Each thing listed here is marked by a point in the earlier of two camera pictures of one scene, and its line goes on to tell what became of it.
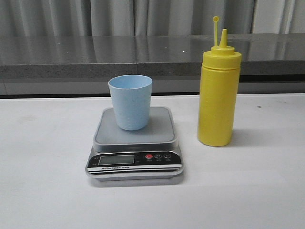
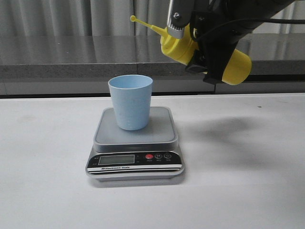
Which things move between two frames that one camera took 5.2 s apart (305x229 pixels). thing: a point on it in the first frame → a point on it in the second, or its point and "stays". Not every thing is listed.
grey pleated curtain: (131, 17) stays
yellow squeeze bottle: (218, 92) → (183, 50)
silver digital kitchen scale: (150, 154) stays
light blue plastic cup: (131, 95) stays
